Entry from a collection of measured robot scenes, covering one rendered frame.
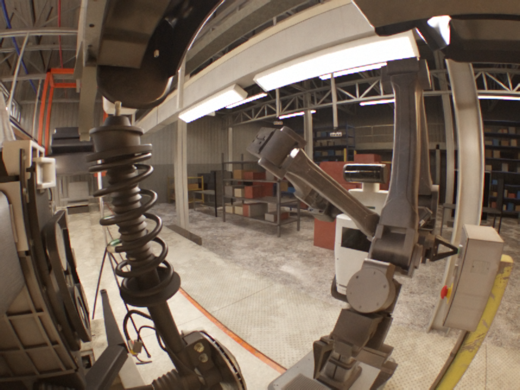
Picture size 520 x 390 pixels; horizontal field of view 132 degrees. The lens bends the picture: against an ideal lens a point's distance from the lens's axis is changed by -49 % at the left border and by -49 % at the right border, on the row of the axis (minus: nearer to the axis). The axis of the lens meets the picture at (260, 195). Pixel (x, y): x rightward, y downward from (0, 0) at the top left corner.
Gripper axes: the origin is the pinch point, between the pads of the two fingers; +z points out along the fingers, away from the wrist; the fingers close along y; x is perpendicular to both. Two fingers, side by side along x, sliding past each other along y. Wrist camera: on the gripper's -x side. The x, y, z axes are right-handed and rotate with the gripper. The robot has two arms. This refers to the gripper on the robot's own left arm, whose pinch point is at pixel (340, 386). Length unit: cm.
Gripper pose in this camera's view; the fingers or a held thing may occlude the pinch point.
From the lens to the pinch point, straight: 42.5
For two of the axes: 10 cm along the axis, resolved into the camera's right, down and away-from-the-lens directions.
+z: -3.6, 9.0, -2.4
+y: 6.7, 0.7, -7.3
